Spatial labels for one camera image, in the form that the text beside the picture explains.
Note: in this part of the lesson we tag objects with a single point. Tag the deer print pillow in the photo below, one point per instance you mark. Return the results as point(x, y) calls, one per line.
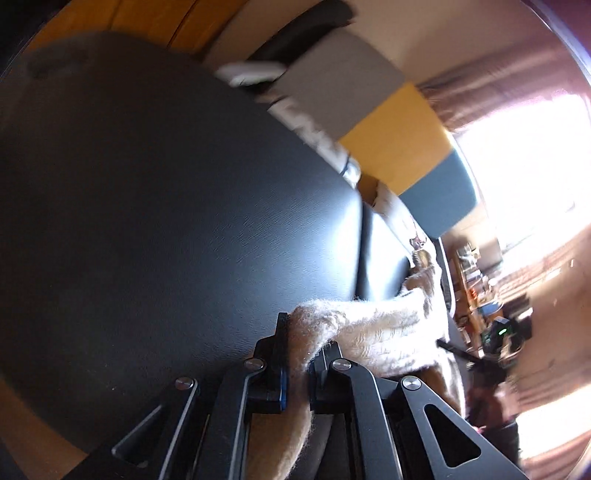
point(405, 227)

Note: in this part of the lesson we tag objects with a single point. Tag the pink curtain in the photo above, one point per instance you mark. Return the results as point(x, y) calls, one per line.
point(539, 68)

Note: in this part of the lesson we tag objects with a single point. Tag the wooden side table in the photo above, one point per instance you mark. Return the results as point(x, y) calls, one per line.
point(477, 303)

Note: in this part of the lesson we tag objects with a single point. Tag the black leather ottoman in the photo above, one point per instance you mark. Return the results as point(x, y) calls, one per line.
point(154, 223)

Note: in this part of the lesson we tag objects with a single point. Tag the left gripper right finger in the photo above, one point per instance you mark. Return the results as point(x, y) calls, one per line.
point(386, 429)

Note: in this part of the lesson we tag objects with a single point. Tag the grey yellow blue sofa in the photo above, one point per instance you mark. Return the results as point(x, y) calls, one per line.
point(366, 104)

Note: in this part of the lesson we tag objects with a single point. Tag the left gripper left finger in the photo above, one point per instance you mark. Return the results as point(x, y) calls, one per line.
point(189, 431)

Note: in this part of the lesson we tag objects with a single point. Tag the geometric print pillow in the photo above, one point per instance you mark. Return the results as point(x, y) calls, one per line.
point(289, 113)

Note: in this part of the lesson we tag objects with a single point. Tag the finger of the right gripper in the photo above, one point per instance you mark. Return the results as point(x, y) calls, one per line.
point(457, 351)

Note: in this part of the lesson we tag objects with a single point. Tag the cream knitted sweater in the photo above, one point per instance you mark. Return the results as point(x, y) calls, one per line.
point(391, 338)

